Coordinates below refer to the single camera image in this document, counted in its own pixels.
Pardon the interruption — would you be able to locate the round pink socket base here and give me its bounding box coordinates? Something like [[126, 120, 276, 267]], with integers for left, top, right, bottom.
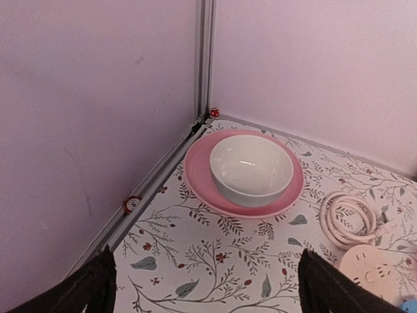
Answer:
[[339, 245, 416, 305]]

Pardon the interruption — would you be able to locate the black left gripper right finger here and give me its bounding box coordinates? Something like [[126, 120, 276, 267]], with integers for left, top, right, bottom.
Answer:
[[298, 249, 402, 313]]

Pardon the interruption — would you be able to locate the red round token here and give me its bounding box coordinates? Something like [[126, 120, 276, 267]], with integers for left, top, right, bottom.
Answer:
[[123, 196, 142, 215]]

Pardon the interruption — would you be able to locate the white ceramic bowl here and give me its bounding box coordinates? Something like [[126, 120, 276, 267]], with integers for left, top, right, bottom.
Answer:
[[209, 135, 295, 208]]

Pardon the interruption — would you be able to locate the pink coiled cable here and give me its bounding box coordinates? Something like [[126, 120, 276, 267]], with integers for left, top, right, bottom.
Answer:
[[319, 191, 390, 251]]

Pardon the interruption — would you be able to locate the aluminium corner post left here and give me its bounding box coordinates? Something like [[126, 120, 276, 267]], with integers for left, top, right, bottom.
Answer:
[[193, 0, 216, 129]]

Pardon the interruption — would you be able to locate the light blue cube plug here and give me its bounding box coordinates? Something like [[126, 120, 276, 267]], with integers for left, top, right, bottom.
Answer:
[[400, 299, 417, 313]]

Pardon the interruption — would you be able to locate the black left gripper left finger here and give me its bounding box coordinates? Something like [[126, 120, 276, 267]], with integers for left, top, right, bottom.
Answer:
[[10, 246, 117, 313]]

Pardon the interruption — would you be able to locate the small red die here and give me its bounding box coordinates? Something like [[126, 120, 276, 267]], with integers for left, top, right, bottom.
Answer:
[[210, 108, 220, 118]]

